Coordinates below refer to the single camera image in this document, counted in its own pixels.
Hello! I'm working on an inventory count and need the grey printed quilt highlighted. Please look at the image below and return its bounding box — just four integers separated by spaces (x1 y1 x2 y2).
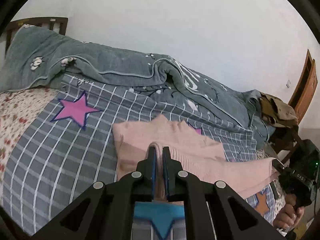
0 26 276 151

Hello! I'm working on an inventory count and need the black smartphone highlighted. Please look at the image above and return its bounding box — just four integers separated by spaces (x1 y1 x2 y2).
271 181 279 201

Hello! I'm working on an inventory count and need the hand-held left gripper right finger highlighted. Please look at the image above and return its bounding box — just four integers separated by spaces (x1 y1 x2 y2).
162 146 285 240

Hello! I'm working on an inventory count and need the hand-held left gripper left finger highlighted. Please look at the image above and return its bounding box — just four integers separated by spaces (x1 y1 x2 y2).
32 146 157 240

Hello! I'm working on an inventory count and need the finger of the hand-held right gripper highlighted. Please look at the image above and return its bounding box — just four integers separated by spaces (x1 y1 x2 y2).
271 158 286 174

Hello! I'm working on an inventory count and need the person's right hand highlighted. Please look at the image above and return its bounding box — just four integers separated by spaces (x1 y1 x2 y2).
274 194 306 233

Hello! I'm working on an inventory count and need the brown jacket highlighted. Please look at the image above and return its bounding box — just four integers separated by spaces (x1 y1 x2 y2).
259 92 299 128

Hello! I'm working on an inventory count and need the wooden door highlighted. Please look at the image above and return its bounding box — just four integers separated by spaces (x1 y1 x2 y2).
287 49 319 126

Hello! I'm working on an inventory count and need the grey checked star sheet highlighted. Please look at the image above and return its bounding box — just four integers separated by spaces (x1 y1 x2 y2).
0 74 278 236

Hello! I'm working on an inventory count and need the pink knit sweater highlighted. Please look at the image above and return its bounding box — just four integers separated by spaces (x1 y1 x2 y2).
112 114 279 203

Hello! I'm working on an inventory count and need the wooden chair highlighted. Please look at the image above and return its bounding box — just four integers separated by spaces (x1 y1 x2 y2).
269 126 304 163

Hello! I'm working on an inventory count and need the dark wooden headboard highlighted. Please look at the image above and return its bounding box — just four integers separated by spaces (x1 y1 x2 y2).
5 17 69 55

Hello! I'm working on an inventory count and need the floral bed sheet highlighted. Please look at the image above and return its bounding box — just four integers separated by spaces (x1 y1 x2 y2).
0 89 61 179

